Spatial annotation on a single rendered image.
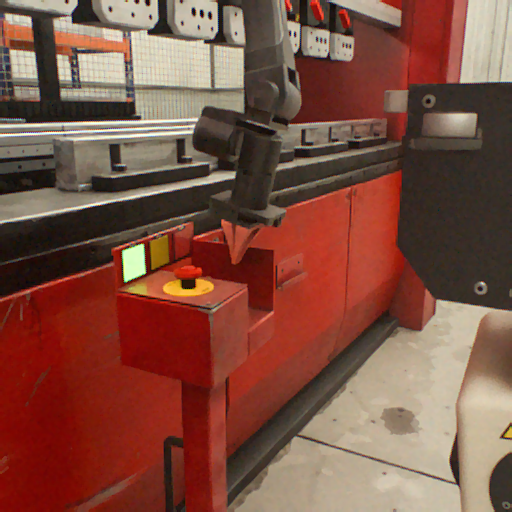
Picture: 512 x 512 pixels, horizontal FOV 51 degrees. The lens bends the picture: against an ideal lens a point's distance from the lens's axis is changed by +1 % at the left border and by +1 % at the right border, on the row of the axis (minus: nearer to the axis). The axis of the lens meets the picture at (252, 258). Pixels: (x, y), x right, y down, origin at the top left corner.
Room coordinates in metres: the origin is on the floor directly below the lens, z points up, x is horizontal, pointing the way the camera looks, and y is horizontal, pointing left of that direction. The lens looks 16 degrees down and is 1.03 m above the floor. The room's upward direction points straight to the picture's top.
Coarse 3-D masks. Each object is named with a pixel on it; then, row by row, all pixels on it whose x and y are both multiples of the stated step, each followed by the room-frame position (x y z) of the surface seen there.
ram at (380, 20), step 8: (328, 0) 1.83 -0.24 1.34; (336, 0) 1.88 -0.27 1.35; (344, 0) 1.93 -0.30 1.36; (352, 0) 1.99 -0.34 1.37; (384, 0) 2.24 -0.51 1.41; (392, 0) 2.32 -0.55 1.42; (400, 0) 2.40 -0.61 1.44; (352, 8) 1.99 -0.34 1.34; (360, 8) 2.05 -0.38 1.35; (368, 8) 2.11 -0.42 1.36; (400, 8) 2.41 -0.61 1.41; (360, 16) 2.13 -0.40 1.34; (368, 16) 2.13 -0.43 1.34; (376, 16) 2.18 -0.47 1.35; (384, 16) 2.25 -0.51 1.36; (392, 16) 2.33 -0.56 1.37; (376, 24) 2.34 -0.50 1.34; (384, 24) 2.34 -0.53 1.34; (392, 24) 2.34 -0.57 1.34; (400, 24) 2.42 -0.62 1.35
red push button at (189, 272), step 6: (174, 270) 0.71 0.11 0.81; (180, 270) 0.70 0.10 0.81; (186, 270) 0.70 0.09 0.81; (192, 270) 0.70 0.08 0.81; (198, 270) 0.71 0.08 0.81; (180, 276) 0.70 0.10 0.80; (186, 276) 0.70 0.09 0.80; (192, 276) 0.70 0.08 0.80; (198, 276) 0.70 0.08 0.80; (180, 282) 0.71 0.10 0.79; (186, 282) 0.70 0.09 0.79; (192, 282) 0.71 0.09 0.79; (186, 288) 0.70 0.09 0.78; (192, 288) 0.71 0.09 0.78
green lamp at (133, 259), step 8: (136, 248) 0.74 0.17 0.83; (128, 256) 0.73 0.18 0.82; (136, 256) 0.74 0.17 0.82; (128, 264) 0.73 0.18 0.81; (136, 264) 0.74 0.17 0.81; (144, 264) 0.76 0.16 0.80; (128, 272) 0.72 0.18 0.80; (136, 272) 0.74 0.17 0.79; (144, 272) 0.76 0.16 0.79; (128, 280) 0.72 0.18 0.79
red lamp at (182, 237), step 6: (186, 228) 0.86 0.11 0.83; (174, 234) 0.83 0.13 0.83; (180, 234) 0.84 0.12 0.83; (186, 234) 0.86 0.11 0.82; (174, 240) 0.83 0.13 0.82; (180, 240) 0.84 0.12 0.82; (186, 240) 0.86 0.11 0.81; (174, 246) 0.83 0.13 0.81; (180, 246) 0.84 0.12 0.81; (186, 246) 0.86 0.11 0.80; (174, 252) 0.83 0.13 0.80; (180, 252) 0.84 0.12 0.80; (186, 252) 0.86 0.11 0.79
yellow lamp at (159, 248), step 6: (156, 240) 0.79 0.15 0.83; (162, 240) 0.80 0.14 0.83; (150, 246) 0.77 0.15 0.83; (156, 246) 0.79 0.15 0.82; (162, 246) 0.80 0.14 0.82; (168, 246) 0.81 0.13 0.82; (156, 252) 0.79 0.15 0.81; (162, 252) 0.80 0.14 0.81; (168, 252) 0.81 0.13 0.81; (156, 258) 0.78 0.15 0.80; (162, 258) 0.80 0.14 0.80; (168, 258) 0.81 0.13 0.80; (156, 264) 0.78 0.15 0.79; (162, 264) 0.80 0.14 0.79
